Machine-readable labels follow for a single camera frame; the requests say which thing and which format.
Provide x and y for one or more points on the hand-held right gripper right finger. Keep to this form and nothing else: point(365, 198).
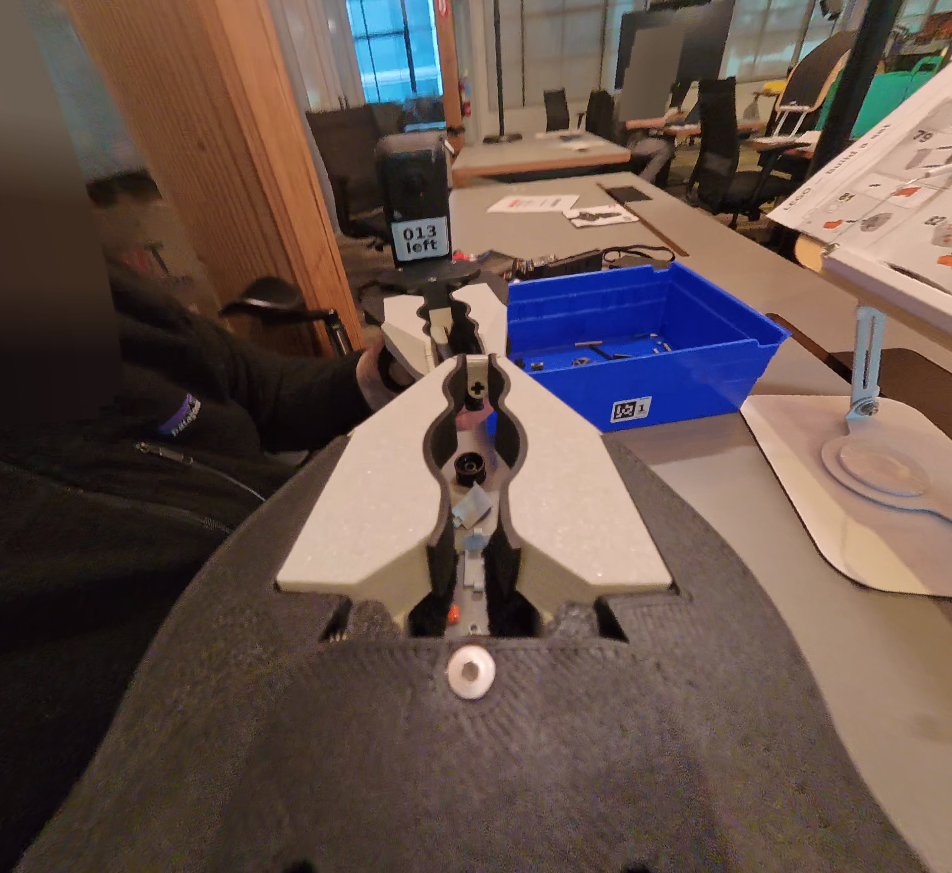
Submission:
point(587, 516)

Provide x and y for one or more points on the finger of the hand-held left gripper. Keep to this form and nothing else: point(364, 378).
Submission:
point(491, 315)
point(401, 323)

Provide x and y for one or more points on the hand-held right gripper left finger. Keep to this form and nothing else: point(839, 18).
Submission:
point(357, 516)

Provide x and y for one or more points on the blue plastic bin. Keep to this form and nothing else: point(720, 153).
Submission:
point(669, 382)

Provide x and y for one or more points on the person's left forearm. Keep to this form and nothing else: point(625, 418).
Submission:
point(260, 382)

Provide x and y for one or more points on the person's left hand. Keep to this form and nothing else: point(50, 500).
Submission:
point(368, 382)

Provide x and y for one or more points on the black office chair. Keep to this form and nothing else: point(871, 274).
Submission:
point(349, 166)
point(718, 137)
point(599, 111)
point(556, 107)

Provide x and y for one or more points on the black power adapter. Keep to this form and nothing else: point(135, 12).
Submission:
point(573, 265)

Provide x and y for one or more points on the red fire extinguisher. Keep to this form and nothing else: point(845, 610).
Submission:
point(465, 99)

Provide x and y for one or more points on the white red paper sheet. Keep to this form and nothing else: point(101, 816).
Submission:
point(532, 204)

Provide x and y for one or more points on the black toy wheel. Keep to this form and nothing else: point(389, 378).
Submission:
point(470, 470)

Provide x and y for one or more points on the long wooden table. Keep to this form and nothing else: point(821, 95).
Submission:
point(535, 155)

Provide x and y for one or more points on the black chair armrest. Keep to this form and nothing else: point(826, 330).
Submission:
point(260, 297)

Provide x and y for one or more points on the printed paper sheet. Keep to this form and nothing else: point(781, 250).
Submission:
point(602, 215)

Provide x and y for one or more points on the black floor lamp pole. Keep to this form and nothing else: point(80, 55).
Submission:
point(497, 33)

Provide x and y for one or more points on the black flat pad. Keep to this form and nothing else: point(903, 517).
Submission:
point(628, 194)

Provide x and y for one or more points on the brown wooden strip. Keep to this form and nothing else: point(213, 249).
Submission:
point(662, 237)

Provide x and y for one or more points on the white board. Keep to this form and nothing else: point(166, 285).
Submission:
point(788, 456)

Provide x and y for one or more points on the wooden pillar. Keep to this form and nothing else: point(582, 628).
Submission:
point(186, 107)

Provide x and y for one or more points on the light blue metal stand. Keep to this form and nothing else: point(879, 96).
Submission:
point(877, 475)

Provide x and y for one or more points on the black tan lounge chair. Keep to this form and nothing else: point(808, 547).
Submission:
point(811, 77)

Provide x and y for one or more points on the green object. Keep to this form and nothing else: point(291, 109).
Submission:
point(900, 99)

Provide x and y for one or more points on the black steel pillar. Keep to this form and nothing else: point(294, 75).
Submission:
point(870, 33)

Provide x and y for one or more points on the black wall screen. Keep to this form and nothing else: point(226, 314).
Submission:
point(714, 33)

